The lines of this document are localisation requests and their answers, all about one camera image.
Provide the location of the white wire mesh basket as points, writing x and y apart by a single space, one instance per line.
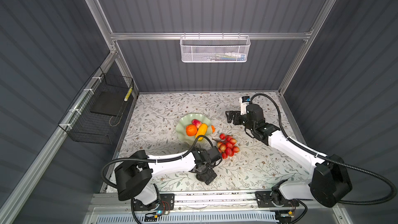
214 48

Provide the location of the black foam pad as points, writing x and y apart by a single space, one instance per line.
109 104

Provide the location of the black wire basket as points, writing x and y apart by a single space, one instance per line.
83 126

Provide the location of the yellow fake mango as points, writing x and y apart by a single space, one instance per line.
201 131

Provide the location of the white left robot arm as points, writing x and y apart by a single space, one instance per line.
133 176

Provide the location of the aluminium corner post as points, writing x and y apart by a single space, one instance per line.
113 46

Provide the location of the fake orange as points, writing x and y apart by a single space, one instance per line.
191 130

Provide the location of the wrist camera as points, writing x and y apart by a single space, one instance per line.
244 102
212 155

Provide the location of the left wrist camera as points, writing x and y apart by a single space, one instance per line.
212 155

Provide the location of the aluminium front mounting rail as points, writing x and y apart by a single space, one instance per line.
217 207

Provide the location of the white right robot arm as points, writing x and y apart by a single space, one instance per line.
328 182

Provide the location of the red lychee fruit bunch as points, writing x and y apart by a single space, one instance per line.
227 146

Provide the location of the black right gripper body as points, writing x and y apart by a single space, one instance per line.
241 120

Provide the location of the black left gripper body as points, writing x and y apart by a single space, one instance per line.
208 174

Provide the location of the green wavy fruit bowl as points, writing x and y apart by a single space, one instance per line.
187 120

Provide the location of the red fake strawberry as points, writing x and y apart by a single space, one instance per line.
196 123

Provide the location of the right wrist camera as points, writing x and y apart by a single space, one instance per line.
244 102

